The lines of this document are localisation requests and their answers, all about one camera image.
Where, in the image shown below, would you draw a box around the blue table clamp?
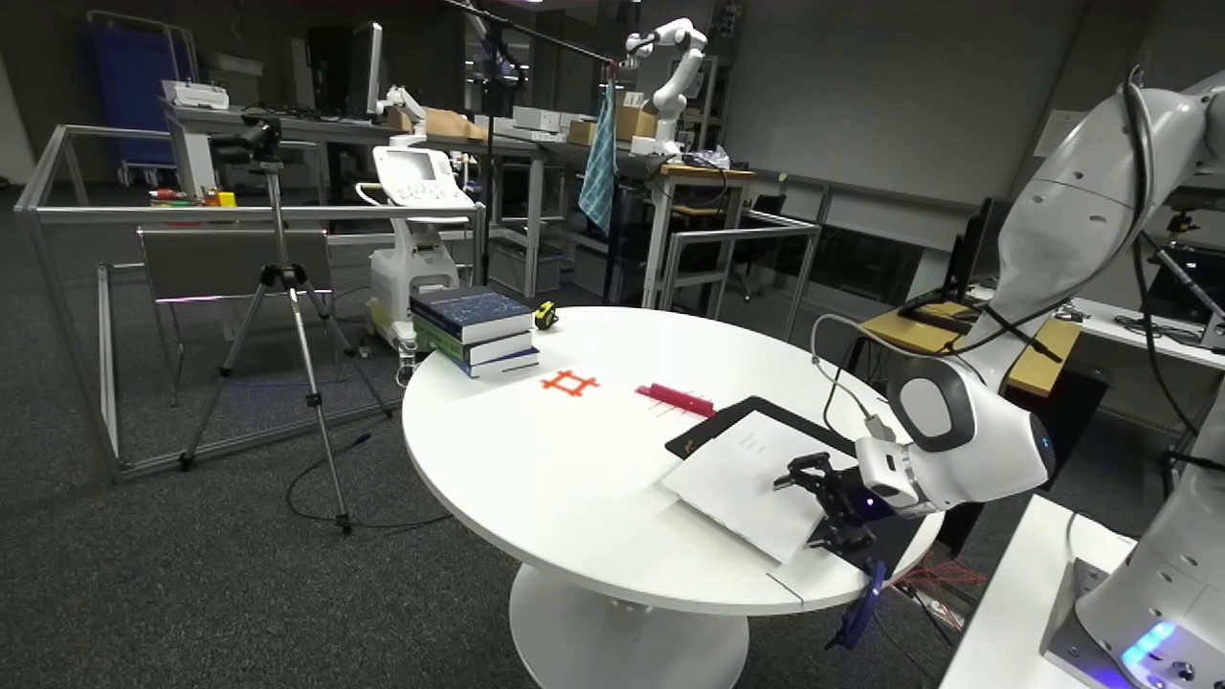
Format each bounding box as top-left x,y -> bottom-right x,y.
827,561 -> 892,656

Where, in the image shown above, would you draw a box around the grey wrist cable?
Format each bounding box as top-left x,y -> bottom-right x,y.
809,309 -> 894,437

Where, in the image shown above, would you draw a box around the teal hanging cloth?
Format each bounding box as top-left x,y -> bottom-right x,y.
575,82 -> 621,240

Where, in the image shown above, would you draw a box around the black table mat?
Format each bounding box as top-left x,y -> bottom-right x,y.
661,395 -> 950,577

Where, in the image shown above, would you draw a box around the black camera tripod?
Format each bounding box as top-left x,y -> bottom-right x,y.
171,148 -> 399,539

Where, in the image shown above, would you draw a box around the grey metal frame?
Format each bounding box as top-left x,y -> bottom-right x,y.
12,124 -> 491,478

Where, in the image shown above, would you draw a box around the white medical cart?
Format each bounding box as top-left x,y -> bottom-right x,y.
352,143 -> 479,351

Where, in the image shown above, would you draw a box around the dark blue book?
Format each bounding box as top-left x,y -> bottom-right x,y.
409,285 -> 536,345

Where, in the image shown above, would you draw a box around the small black camera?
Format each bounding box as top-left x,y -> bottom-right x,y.
240,115 -> 285,166

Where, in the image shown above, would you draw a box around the grey metal railing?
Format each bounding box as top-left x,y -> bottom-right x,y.
657,185 -> 838,345

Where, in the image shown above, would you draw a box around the green and white book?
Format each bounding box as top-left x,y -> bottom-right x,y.
414,318 -> 541,377

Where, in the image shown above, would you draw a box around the white box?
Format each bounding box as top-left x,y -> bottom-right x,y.
160,78 -> 233,115

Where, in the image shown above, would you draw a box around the white workbench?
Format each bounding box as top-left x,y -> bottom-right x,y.
483,127 -> 768,314

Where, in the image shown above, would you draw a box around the cardboard box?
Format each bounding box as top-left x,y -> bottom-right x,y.
565,104 -> 661,145
418,106 -> 491,145

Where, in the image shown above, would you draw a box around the thin blue white book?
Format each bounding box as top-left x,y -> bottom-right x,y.
451,345 -> 542,385

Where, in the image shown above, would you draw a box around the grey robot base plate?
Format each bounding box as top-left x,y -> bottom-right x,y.
1036,555 -> 1151,689

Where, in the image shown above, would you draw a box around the white wall paper sheet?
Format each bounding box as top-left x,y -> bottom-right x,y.
1028,106 -> 1088,166

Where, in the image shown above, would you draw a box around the black boom pole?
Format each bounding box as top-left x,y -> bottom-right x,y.
442,0 -> 643,293

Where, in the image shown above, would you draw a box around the blue trolley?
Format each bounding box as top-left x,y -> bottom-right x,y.
83,13 -> 204,177

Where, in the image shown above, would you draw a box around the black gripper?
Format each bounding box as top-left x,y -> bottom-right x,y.
774,451 -> 901,555

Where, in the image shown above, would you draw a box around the white table pedestal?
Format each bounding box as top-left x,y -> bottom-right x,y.
505,561 -> 753,689

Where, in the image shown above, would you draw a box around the red floor cables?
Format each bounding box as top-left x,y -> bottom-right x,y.
892,561 -> 980,637

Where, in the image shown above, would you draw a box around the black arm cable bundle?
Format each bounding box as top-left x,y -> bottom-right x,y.
1117,73 -> 1225,471

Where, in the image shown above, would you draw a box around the dark upright monitor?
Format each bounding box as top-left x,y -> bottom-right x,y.
305,17 -> 389,124

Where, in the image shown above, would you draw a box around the white hardcover book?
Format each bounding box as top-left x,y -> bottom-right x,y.
653,409 -> 851,604

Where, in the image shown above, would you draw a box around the white robot stand top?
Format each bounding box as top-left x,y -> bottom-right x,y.
938,496 -> 1225,689

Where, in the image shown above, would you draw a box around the red rectangular block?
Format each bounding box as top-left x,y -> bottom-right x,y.
630,379 -> 721,422

